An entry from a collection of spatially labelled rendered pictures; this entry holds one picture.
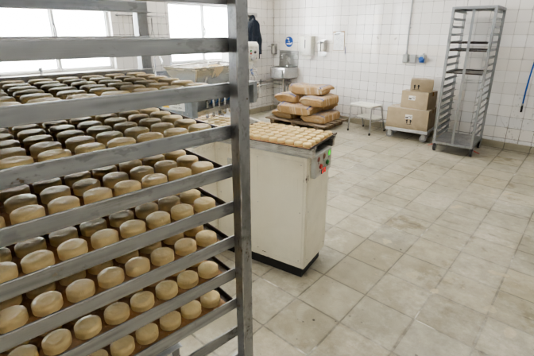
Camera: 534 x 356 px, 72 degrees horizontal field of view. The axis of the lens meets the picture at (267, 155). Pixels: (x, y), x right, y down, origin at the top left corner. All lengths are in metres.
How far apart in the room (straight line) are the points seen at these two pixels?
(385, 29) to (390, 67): 0.61
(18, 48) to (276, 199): 1.89
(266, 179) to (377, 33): 4.50
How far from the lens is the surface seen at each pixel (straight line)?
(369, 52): 6.50
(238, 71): 0.75
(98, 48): 0.66
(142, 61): 1.15
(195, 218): 0.81
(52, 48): 0.64
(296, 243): 2.40
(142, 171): 0.84
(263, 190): 2.36
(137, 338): 0.96
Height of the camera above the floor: 1.52
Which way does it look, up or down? 19 degrees down
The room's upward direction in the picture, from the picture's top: straight up
